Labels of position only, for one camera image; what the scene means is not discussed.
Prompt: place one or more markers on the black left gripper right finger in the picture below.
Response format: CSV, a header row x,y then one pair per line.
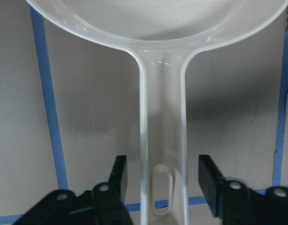
x,y
223,195

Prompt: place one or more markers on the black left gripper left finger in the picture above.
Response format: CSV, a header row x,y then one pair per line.
x,y
109,197

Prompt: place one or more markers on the beige plastic dustpan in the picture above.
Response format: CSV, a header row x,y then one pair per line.
x,y
162,36

